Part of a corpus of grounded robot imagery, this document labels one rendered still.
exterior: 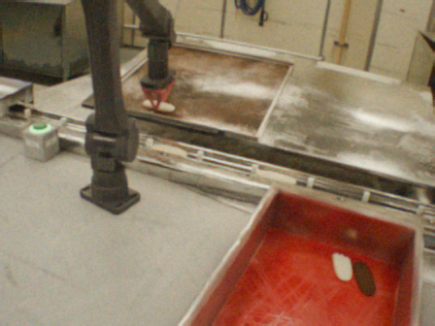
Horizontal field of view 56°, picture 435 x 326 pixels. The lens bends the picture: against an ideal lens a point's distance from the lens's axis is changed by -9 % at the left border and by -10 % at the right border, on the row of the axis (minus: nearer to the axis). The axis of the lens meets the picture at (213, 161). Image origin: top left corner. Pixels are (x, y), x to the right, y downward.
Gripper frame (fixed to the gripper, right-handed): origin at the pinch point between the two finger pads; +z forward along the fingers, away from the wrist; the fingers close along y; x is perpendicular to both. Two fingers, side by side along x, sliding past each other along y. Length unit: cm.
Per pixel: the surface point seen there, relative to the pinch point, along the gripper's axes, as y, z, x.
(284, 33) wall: 342, 102, 35
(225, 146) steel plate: 0.2, 9.0, -20.8
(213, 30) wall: 337, 112, 115
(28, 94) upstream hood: -10.1, 0.7, 42.1
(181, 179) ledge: -24.2, 3.2, -18.5
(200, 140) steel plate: -0.1, 8.9, -13.2
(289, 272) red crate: -43, 1, -50
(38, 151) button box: -32.8, 0.7, 18.2
